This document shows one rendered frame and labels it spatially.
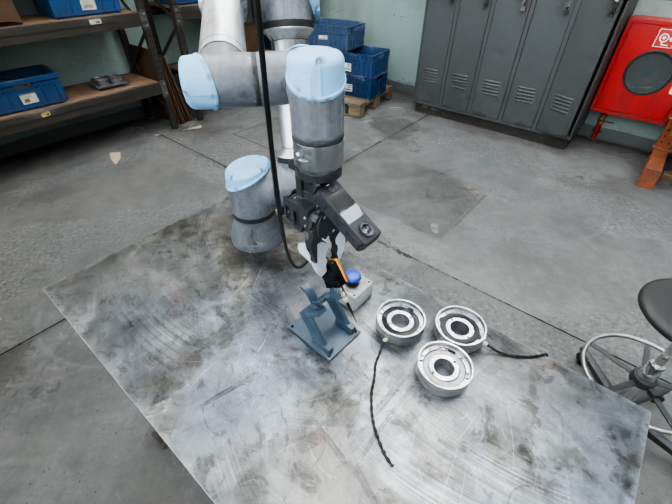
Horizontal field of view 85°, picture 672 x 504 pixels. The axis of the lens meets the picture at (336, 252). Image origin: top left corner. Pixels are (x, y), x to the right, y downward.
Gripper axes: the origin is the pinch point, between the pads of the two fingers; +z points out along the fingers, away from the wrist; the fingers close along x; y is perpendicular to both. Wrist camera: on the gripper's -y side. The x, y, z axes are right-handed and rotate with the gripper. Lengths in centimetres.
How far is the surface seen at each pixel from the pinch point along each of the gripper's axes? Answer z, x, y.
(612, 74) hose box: 40, -362, 18
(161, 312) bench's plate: 19.8, 22.1, 33.0
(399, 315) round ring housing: 17.5, -12.8, -8.9
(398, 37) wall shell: 41, -373, 242
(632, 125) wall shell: 81, -384, -11
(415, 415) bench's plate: 19.7, 2.8, -23.6
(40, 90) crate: 44, -28, 335
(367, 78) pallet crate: 64, -286, 217
